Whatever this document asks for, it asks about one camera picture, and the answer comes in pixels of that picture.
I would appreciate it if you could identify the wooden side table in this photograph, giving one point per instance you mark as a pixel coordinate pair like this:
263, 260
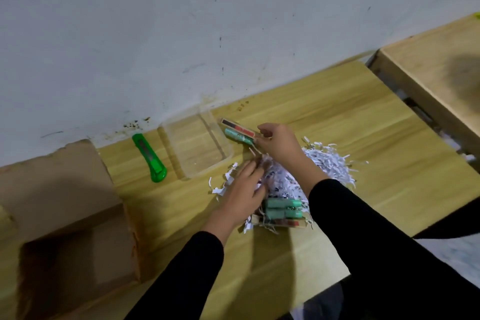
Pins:
438, 68

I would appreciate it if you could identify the pile of shredded white paper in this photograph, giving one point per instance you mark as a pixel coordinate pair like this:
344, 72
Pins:
330, 164

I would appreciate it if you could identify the green utility knife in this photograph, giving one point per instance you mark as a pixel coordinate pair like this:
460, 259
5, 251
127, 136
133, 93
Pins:
150, 158

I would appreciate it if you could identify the green tube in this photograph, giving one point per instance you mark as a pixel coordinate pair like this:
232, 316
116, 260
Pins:
283, 213
238, 136
283, 203

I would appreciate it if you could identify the person's right fingers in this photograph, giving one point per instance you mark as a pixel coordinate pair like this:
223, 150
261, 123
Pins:
267, 130

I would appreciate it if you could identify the person's left hand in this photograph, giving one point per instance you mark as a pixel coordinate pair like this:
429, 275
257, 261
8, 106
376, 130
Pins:
240, 199

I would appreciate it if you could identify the person's right forearm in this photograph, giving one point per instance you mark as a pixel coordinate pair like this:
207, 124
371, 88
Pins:
375, 256

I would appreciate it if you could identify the person's right hand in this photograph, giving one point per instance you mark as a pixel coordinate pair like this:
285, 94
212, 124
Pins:
283, 145

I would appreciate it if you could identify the brown cardboard box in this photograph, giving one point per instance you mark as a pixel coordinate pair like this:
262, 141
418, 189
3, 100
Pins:
67, 226

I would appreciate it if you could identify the clear plastic container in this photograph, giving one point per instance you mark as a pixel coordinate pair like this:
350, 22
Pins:
195, 143

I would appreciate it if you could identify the person's left forearm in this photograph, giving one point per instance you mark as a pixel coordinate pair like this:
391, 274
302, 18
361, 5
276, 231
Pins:
187, 274

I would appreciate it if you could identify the person's left thumb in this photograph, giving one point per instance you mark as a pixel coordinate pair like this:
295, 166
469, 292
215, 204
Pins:
260, 195

